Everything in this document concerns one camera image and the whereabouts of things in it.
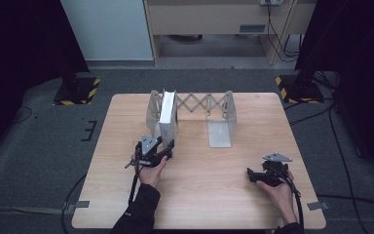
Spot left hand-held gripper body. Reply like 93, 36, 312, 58
133, 134, 169, 169

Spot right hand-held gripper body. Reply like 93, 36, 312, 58
260, 152, 294, 188

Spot white hardcover book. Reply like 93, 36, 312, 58
158, 89, 179, 149

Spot expandable metal book rack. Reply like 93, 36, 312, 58
145, 90, 239, 149

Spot person's left hand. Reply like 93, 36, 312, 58
131, 154, 169, 190

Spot person's right hand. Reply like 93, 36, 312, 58
255, 170, 299, 226

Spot grey tape piece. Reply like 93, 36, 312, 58
73, 200, 92, 210
306, 201, 330, 212

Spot black yellow striped stand base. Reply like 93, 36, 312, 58
53, 75, 102, 106
275, 73, 325, 105

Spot white board panel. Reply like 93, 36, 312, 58
59, 0, 154, 61

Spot light wooden desk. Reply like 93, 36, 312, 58
142, 0, 318, 66

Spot dark curtain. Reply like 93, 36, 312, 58
293, 0, 374, 187
0, 0, 91, 170

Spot white power strip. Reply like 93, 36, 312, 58
259, 0, 285, 7

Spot right hand-held gripper cable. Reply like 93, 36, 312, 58
278, 166, 306, 230

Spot hand-held gripper cable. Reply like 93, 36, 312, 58
278, 166, 306, 230
124, 160, 144, 207

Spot left hand-held gripper cable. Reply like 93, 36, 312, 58
124, 160, 144, 207

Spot black floor cable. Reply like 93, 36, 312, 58
327, 105, 369, 234
316, 193, 374, 211
287, 102, 335, 127
60, 173, 89, 234

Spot black hanging cables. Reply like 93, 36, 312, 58
265, 0, 302, 63

